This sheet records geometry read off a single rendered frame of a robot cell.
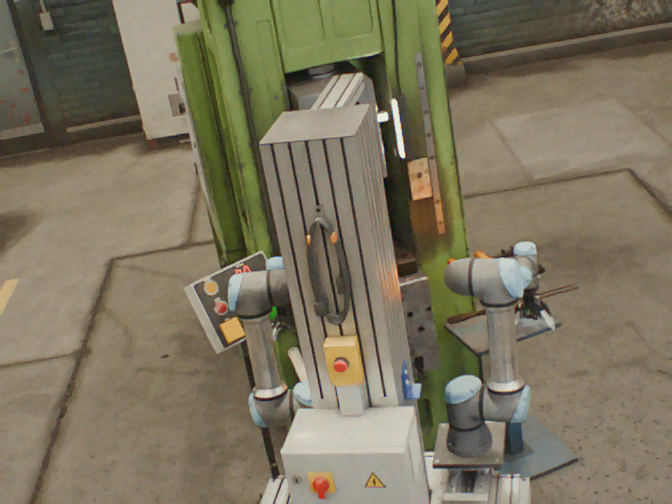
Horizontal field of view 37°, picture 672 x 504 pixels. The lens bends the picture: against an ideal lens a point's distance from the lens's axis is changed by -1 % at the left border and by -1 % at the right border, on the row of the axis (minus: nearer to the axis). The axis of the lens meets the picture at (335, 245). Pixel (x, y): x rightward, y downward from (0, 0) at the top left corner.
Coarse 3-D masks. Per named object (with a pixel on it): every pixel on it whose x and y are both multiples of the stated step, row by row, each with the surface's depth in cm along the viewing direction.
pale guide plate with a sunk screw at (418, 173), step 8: (416, 160) 416; (424, 160) 416; (408, 168) 415; (416, 168) 416; (424, 168) 417; (408, 176) 417; (416, 176) 418; (424, 176) 419; (416, 184) 419; (424, 184) 420; (416, 192) 420; (424, 192) 421
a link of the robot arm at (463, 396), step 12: (456, 384) 318; (468, 384) 316; (480, 384) 315; (456, 396) 313; (468, 396) 312; (480, 396) 313; (456, 408) 315; (468, 408) 314; (480, 408) 312; (456, 420) 317; (468, 420) 316; (480, 420) 316
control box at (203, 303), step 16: (256, 256) 395; (224, 272) 387; (192, 288) 380; (224, 288) 386; (192, 304) 385; (208, 304) 381; (208, 320) 380; (224, 320) 382; (240, 320) 385; (208, 336) 385; (224, 336) 381; (240, 336) 385
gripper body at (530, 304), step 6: (534, 288) 347; (528, 294) 346; (534, 294) 351; (522, 300) 353; (528, 300) 348; (534, 300) 350; (540, 300) 354; (522, 306) 351; (528, 306) 349; (534, 306) 348; (540, 306) 354; (528, 312) 351; (534, 312) 349; (540, 312) 351; (528, 318) 351; (534, 318) 350; (540, 318) 350
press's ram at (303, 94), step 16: (336, 64) 416; (288, 80) 405; (304, 80) 401; (320, 80) 397; (368, 80) 386; (288, 96) 400; (304, 96) 381; (368, 96) 387; (384, 112) 412; (384, 160) 398; (384, 176) 401
